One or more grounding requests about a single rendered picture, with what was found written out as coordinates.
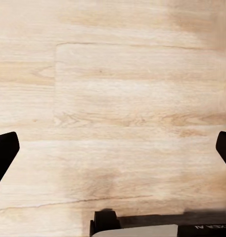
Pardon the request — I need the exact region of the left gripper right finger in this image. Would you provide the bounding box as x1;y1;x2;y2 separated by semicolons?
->
216;131;226;163

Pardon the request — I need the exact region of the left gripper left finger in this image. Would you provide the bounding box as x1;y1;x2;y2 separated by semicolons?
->
0;131;20;181

